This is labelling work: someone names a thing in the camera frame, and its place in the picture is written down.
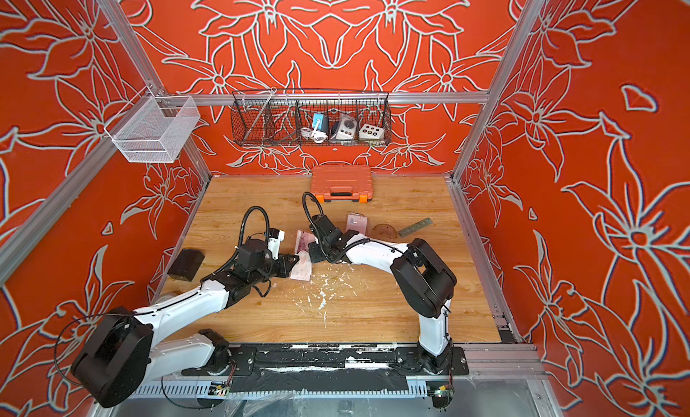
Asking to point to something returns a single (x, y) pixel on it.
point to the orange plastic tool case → (341, 183)
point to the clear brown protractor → (384, 229)
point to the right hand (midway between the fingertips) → (309, 251)
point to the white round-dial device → (347, 127)
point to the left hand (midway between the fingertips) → (299, 256)
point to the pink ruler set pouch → (302, 269)
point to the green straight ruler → (408, 230)
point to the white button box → (368, 131)
